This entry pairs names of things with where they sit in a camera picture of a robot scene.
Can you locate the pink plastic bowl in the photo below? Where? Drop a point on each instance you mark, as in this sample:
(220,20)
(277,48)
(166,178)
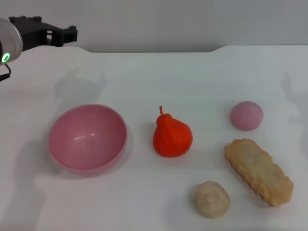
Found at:
(87,140)

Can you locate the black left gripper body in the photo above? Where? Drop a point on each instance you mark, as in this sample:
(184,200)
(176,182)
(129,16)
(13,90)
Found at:
(31,33)

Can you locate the pink round bun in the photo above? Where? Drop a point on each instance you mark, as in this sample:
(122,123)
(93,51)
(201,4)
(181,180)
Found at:
(246,115)

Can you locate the golden fried cutlet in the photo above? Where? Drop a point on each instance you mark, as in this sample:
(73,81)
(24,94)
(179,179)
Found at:
(260,170)

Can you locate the beige swirl bun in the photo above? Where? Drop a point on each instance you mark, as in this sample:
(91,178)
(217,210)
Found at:
(211,199)

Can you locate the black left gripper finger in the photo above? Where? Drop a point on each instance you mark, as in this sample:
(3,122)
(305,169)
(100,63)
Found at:
(65,36)

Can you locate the orange toy pear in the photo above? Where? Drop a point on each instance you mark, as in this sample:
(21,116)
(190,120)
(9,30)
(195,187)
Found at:
(172,139)

